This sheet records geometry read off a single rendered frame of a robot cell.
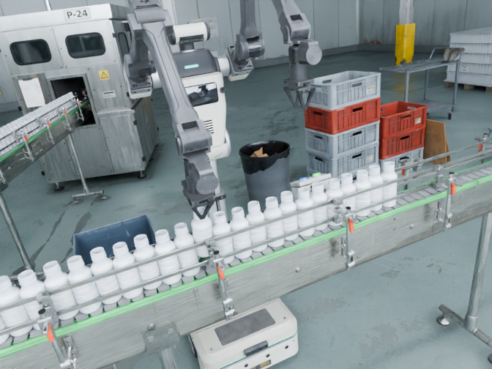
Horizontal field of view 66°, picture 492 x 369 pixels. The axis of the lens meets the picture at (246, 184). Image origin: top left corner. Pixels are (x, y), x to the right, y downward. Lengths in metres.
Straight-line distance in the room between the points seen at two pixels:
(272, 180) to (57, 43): 2.81
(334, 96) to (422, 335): 1.96
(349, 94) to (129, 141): 2.63
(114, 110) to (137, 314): 3.74
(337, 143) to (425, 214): 2.03
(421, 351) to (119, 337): 1.63
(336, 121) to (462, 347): 1.97
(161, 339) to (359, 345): 1.34
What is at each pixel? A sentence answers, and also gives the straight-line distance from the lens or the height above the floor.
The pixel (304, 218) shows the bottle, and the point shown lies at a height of 1.07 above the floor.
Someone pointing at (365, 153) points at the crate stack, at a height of 0.38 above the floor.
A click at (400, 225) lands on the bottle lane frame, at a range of 1.53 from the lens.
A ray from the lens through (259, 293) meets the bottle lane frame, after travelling 1.29.
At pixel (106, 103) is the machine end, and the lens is 4.71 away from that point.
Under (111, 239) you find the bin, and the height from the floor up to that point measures 0.88.
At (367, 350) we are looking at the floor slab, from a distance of 2.30.
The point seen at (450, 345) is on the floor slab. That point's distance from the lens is 2.42.
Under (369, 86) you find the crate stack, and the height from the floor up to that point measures 1.01.
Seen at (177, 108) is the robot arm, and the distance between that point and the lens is 0.96.
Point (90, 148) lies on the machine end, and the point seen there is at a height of 0.48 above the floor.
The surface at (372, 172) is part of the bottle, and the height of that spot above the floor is 1.15.
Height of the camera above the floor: 1.69
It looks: 24 degrees down
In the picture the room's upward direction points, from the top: 7 degrees counter-clockwise
